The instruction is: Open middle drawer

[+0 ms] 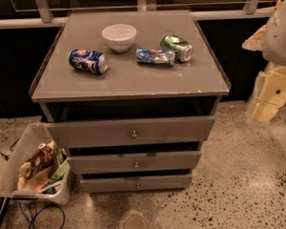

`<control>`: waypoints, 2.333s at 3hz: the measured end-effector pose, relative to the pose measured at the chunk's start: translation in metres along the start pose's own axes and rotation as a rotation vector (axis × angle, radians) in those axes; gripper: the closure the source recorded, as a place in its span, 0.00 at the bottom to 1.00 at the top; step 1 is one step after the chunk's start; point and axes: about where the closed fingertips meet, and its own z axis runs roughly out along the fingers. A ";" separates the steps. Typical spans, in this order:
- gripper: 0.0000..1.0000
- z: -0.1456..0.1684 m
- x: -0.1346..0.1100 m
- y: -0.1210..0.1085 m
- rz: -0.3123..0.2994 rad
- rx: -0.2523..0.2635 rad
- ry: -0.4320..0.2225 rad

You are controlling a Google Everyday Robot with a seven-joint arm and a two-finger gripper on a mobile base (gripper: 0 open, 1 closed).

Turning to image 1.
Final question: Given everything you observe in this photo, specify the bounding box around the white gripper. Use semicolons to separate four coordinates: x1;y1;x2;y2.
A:
251;62;286;123

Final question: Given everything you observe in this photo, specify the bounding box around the grey drawer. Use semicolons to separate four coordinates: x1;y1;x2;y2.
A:
67;151;201;175
47;116;215;149
80;175;192;194

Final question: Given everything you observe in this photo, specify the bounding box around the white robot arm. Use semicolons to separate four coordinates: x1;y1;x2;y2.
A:
242;0;286;123

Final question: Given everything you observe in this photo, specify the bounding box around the grey top drawer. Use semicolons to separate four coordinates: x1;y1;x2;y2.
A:
47;116;215;149

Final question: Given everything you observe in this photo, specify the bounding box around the grey drawer cabinet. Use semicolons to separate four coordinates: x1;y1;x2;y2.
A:
31;10;230;181

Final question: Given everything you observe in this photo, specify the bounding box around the grey bottom drawer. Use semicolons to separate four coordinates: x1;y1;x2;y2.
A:
80;175;192;194

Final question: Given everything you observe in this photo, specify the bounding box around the green soda can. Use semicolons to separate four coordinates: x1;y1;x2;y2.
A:
160;33;194;62

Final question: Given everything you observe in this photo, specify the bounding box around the crushed light blue can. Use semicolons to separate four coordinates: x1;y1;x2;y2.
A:
136;47;175;66

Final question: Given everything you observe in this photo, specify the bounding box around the white ceramic bowl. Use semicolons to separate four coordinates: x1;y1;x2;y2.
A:
102;24;136;52

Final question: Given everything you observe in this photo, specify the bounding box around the blue soda can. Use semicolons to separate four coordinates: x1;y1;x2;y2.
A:
69;50;109;75

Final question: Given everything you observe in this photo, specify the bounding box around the green snack packet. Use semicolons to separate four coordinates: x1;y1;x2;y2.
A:
50;149;69;184

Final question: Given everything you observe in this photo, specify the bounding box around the brown snack bag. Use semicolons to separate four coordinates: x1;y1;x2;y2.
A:
18;143;54;179

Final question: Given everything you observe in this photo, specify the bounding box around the metal railing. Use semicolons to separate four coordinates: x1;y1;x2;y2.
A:
0;0;286;31

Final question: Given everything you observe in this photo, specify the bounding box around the clear plastic bin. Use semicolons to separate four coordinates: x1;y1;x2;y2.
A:
0;123;73;205

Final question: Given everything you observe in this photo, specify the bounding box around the black cable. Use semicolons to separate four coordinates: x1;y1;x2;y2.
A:
0;138;21;161

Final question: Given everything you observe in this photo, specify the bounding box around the blue cable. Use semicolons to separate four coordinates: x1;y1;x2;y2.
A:
18;201;67;229

